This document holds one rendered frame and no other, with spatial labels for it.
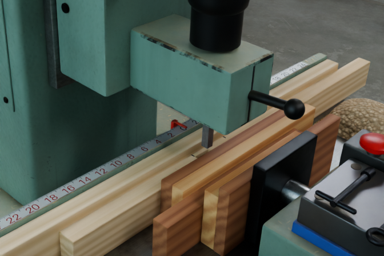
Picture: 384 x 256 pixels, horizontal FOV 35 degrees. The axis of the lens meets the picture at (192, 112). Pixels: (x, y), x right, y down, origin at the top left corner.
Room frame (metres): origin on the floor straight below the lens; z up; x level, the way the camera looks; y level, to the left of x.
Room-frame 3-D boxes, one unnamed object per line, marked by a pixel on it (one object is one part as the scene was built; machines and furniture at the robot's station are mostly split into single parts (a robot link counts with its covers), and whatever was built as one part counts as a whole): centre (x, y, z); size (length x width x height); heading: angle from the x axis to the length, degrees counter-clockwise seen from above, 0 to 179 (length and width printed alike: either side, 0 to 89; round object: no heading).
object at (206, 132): (0.55, -0.02, 0.97); 0.01 x 0.01 x 0.05; 49
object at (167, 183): (0.55, -0.05, 0.93); 0.21 x 0.02 x 0.05; 139
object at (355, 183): (0.42, -0.14, 1.01); 0.07 x 0.04 x 0.01; 139
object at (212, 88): (0.56, 0.00, 1.03); 0.14 x 0.07 x 0.09; 49
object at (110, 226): (0.61, -0.07, 0.92); 0.55 x 0.02 x 0.04; 139
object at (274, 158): (0.47, -0.12, 0.95); 0.09 x 0.07 x 0.09; 139
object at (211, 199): (0.50, -0.07, 0.93); 0.15 x 0.02 x 0.07; 139
